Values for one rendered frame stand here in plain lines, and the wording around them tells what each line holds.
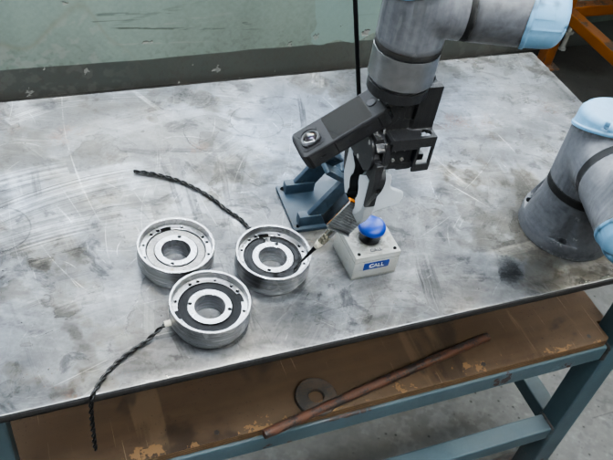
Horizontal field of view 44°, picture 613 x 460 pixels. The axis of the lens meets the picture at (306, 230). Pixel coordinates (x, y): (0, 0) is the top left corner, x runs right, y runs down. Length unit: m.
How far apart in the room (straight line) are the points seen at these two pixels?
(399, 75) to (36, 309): 0.54
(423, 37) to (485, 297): 0.45
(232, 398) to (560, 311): 0.65
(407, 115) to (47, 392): 0.53
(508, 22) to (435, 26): 0.07
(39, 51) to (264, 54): 0.78
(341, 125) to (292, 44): 2.00
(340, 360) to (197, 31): 1.66
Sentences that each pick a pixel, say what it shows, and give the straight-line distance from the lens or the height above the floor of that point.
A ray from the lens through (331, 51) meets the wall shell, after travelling 2.96.
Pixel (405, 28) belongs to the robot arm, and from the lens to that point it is 0.81.
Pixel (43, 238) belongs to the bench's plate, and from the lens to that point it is 1.12.
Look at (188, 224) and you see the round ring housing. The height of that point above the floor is 0.83.
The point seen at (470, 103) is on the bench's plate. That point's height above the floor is 0.80.
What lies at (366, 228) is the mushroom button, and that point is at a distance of 1.06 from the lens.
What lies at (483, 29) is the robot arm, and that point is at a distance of 0.83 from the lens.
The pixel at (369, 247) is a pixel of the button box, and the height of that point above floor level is 0.84.
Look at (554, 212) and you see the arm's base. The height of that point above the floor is 0.86.
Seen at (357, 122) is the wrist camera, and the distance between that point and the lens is 0.88.
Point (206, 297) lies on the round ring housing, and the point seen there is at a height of 0.82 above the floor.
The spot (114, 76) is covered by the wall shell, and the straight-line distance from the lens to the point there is 2.76.
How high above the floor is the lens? 1.60
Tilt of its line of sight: 44 degrees down
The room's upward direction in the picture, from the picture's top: 11 degrees clockwise
